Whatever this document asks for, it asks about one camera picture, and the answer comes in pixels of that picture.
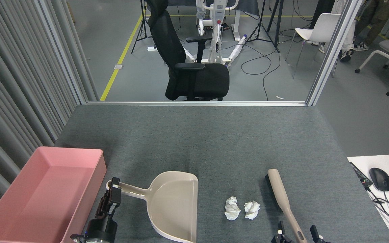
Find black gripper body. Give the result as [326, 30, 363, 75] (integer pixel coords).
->
[85, 218, 118, 241]

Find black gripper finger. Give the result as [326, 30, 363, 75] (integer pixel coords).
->
[107, 177, 121, 218]
[95, 191, 111, 218]
[310, 225, 330, 243]
[271, 221, 288, 243]

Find white paper ball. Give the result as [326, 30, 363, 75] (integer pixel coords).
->
[225, 197, 241, 221]
[244, 200, 260, 220]

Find beige hand brush black bristles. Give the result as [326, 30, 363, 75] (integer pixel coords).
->
[265, 169, 308, 243]

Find beige plastic dustpan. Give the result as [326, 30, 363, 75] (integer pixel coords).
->
[106, 171, 199, 243]

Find pink plastic bin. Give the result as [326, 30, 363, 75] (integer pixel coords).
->
[0, 146, 107, 243]

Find black slim device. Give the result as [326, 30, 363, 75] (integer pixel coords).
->
[349, 162, 373, 188]

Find black computer mouse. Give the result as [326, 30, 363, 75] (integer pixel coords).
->
[369, 168, 389, 192]

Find black office chair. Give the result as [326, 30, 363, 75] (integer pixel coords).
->
[146, 0, 230, 102]

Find grey curtain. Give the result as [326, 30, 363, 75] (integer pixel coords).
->
[0, 0, 99, 226]

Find black tripod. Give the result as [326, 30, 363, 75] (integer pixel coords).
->
[247, 0, 284, 54]
[131, 0, 156, 54]

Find person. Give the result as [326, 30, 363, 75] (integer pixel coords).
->
[354, 0, 389, 52]
[319, 19, 359, 63]

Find white wheeled stand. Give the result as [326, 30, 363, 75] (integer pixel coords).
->
[181, 0, 249, 68]

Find white plastic chair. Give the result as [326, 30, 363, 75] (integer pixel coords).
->
[285, 13, 342, 79]

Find black desk cable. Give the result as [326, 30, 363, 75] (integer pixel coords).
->
[365, 186, 389, 233]

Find silver table edge rail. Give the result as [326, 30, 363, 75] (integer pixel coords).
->
[86, 100, 308, 107]

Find silver post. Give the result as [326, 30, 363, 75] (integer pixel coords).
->
[34, 0, 88, 105]
[307, 0, 364, 106]

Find black floor cable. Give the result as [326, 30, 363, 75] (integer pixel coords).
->
[241, 44, 282, 101]

